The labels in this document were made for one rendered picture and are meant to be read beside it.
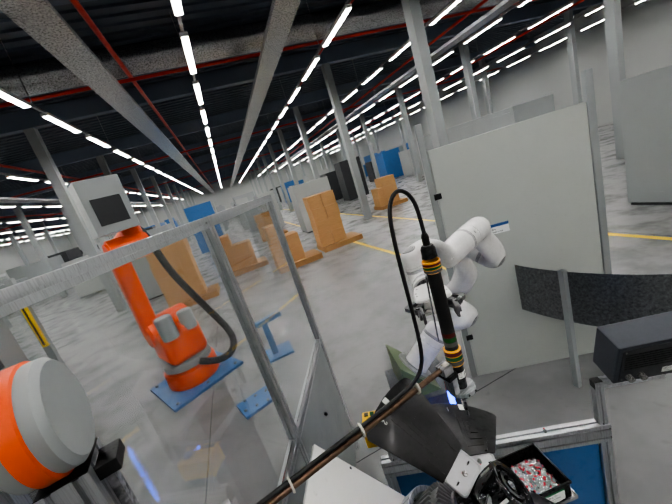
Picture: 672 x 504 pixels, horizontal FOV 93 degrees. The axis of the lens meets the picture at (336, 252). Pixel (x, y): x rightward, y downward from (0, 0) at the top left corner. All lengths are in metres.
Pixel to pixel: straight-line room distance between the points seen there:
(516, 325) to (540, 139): 1.48
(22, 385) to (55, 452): 0.09
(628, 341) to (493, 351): 1.80
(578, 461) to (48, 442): 1.73
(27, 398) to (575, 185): 2.98
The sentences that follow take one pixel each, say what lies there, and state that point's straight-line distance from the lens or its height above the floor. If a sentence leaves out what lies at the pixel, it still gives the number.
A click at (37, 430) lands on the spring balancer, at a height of 1.90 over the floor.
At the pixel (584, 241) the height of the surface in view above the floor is 1.00.
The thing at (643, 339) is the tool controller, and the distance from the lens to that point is 1.53.
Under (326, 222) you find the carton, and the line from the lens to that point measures 9.01.
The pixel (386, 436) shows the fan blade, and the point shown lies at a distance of 0.98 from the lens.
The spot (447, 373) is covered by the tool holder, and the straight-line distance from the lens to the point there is 0.88.
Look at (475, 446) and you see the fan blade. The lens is 1.19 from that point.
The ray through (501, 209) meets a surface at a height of 1.42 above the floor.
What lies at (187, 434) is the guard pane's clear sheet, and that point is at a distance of 1.04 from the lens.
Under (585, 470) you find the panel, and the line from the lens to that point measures 1.88.
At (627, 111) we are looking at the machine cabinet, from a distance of 7.26.
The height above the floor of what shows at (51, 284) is 2.03.
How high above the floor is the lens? 2.07
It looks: 14 degrees down
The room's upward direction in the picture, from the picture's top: 18 degrees counter-clockwise
